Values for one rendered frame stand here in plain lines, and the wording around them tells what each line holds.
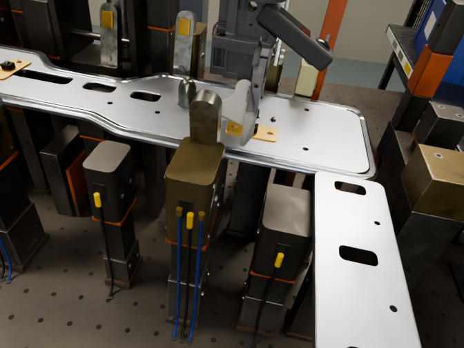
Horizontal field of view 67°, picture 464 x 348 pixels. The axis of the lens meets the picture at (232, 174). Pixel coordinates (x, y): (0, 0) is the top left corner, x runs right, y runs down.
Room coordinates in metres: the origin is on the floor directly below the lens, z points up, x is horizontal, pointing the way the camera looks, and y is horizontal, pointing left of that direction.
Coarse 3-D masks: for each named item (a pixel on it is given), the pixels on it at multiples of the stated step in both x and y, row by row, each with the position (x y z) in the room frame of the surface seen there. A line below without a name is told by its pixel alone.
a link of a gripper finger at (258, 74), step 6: (264, 60) 0.45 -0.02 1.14; (258, 66) 0.45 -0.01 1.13; (264, 66) 0.45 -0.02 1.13; (258, 72) 0.44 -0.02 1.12; (264, 72) 0.45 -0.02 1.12; (252, 78) 0.44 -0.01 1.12; (258, 78) 0.44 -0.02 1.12; (252, 84) 0.43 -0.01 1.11; (258, 84) 0.43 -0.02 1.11; (252, 90) 0.44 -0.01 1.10; (258, 90) 0.43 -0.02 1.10; (252, 96) 0.43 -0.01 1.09; (258, 96) 0.43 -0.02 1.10; (252, 102) 0.43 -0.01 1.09; (258, 102) 0.43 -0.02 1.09; (246, 108) 0.43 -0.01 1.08; (252, 108) 0.43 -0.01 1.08
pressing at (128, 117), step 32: (32, 64) 0.62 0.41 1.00; (32, 96) 0.50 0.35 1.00; (64, 96) 0.52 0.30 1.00; (96, 96) 0.53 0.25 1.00; (128, 96) 0.55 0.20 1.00; (160, 96) 0.57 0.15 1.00; (224, 96) 0.60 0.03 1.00; (288, 96) 0.63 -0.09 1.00; (128, 128) 0.45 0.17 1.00; (160, 128) 0.46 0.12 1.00; (224, 128) 0.49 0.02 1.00; (288, 128) 0.52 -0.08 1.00; (320, 128) 0.53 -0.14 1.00; (352, 128) 0.55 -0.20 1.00; (256, 160) 0.42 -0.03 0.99; (288, 160) 0.43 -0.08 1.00; (320, 160) 0.44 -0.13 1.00; (352, 160) 0.45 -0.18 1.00
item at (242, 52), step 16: (224, 0) 0.50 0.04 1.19; (240, 0) 0.48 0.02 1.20; (256, 0) 0.46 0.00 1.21; (272, 0) 0.46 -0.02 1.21; (224, 16) 0.50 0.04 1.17; (240, 16) 0.48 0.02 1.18; (256, 16) 0.48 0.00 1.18; (224, 32) 0.49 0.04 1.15; (240, 32) 0.48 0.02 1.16; (256, 32) 0.48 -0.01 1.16; (224, 48) 0.46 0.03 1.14; (240, 48) 0.46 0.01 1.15; (256, 48) 0.46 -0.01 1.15; (272, 48) 0.47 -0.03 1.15; (224, 64) 0.46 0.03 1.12; (240, 64) 0.47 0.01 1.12; (256, 64) 0.46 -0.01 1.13
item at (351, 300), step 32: (320, 192) 0.37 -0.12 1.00; (384, 192) 0.39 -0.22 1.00; (320, 224) 0.30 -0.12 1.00; (352, 224) 0.31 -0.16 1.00; (384, 224) 0.32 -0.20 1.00; (320, 256) 0.25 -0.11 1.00; (384, 256) 0.27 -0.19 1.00; (320, 288) 0.21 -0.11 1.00; (352, 288) 0.22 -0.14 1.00; (384, 288) 0.22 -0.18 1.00; (320, 320) 0.18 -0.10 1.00; (352, 320) 0.18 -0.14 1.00; (384, 320) 0.19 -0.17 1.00
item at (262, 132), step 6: (228, 126) 0.49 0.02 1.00; (240, 126) 0.50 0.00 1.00; (258, 126) 0.51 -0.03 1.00; (264, 126) 0.51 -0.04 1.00; (228, 132) 0.48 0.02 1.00; (234, 132) 0.48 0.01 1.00; (240, 132) 0.48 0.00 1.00; (258, 132) 0.49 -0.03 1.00; (264, 132) 0.49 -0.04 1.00; (270, 132) 0.49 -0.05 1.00; (276, 132) 0.50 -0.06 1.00; (258, 138) 0.47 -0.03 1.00; (264, 138) 0.47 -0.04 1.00; (270, 138) 0.48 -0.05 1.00; (276, 138) 0.48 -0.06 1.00
